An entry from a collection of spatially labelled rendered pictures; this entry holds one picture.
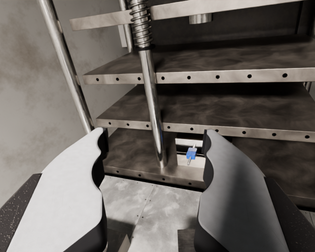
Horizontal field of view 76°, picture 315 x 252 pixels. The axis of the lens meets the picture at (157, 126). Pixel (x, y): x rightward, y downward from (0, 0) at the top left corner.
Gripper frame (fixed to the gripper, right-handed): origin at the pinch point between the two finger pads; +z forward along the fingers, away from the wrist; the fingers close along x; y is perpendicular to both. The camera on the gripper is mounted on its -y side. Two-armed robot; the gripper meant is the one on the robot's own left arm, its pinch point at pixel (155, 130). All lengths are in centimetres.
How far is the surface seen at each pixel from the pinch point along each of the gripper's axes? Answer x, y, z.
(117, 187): -20, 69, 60
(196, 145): 18, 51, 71
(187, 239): 9, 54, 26
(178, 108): 10, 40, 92
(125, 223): -13, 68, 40
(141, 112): -10, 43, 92
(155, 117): -2, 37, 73
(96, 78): -32, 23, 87
